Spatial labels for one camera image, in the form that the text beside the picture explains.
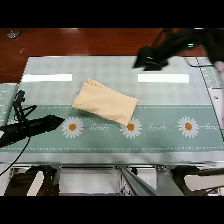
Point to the cream garment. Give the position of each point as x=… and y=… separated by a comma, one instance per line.
x=105, y=101

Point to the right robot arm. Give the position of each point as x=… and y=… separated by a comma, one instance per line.
x=176, y=41

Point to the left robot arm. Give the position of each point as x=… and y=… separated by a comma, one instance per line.
x=36, y=127

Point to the silver round stand base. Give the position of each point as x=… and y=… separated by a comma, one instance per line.
x=13, y=33

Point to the silver frame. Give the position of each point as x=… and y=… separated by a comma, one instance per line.
x=140, y=186

